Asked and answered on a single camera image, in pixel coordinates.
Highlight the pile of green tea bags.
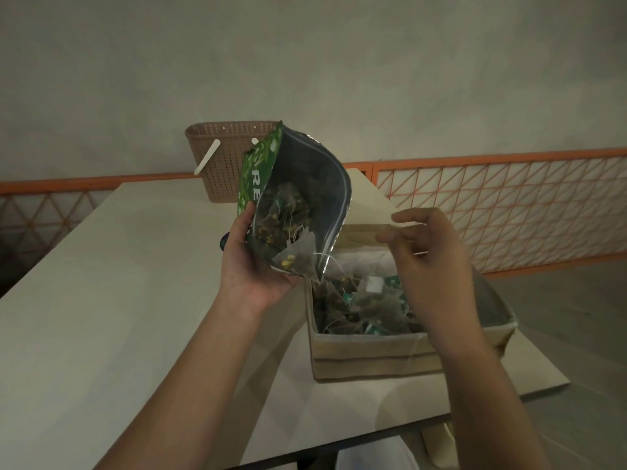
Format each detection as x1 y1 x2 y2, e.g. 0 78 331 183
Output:
313 261 425 336
252 180 319 281

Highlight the orange metal mesh fence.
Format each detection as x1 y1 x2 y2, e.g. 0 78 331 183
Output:
0 148 627 281

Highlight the brown perforated plastic basket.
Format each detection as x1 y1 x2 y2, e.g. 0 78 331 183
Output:
184 121 283 204

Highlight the green tea pouch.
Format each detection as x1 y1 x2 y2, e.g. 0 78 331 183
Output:
236 121 353 285

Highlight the person's right forearm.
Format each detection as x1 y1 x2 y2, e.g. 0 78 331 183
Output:
438 332 555 470

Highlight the beige fabric storage box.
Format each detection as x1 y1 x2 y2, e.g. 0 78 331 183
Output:
304 223 518 383

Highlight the person's left hand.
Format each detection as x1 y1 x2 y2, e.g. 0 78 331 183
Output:
217 200 302 317

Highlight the person's left forearm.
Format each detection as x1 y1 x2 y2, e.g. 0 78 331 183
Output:
93 290 268 470

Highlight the person's right hand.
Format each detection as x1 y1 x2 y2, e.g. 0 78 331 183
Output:
374 208 494 359

